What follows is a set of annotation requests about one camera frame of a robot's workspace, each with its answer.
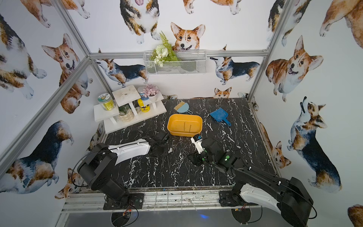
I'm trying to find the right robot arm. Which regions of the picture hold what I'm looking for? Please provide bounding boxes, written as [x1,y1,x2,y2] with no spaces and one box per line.
[188,135,314,227]

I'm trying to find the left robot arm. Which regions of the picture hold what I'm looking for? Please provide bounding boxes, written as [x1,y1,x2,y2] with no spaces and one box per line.
[76,131,172,205]

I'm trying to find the yellow plastic storage box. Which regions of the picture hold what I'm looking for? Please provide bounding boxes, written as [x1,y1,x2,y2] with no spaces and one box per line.
[167,114,203,137]

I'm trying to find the blue plastic scoop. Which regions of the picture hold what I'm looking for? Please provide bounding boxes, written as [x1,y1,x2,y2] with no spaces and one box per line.
[210,108,231,126]

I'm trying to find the small plant in woven pot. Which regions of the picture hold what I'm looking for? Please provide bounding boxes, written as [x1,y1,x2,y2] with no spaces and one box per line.
[119,104,134,123]

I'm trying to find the light blue hand brush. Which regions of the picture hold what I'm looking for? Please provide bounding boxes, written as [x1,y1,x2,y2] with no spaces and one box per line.
[174,101,193,114]

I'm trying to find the white tiered shelf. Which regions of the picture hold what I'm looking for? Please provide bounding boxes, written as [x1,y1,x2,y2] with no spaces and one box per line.
[94,85,166,134]

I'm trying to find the pink flowers in white pot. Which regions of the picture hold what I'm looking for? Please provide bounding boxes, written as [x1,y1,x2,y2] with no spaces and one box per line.
[143,84,160,102]

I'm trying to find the green lidded glass jar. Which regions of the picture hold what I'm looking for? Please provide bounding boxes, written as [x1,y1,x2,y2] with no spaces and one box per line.
[97,93,115,111]

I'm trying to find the green white artificial plant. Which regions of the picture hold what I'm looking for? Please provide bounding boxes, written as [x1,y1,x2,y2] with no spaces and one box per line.
[149,31,180,67]

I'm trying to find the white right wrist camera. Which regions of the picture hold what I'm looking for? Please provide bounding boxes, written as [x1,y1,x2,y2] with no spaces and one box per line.
[191,134,204,154]

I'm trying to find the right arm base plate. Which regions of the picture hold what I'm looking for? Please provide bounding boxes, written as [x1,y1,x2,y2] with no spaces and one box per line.
[218,191,258,207]

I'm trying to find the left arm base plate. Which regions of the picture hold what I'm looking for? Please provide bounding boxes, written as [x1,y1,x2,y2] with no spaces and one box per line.
[103,193,145,210]

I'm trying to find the white wire wall basket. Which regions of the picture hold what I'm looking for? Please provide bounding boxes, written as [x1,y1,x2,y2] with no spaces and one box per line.
[143,51,207,75]

